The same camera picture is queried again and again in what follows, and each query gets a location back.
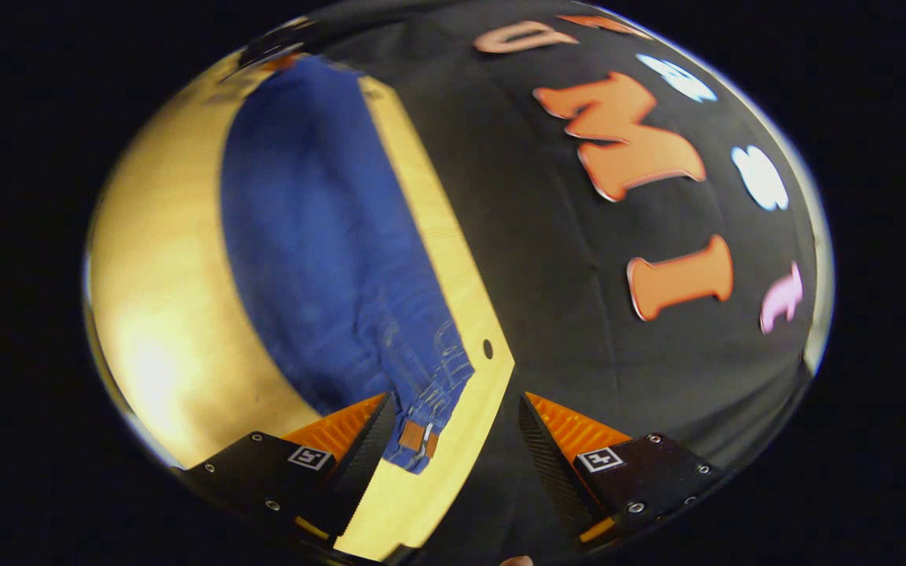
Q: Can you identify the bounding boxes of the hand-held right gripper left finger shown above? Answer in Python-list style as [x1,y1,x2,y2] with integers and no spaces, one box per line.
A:
[174,391,400,551]

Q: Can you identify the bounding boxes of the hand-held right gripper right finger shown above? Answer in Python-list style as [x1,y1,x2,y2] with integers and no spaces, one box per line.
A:
[517,391,725,551]

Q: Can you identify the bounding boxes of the blue jeans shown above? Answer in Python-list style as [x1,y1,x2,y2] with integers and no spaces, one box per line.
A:
[219,53,476,475]

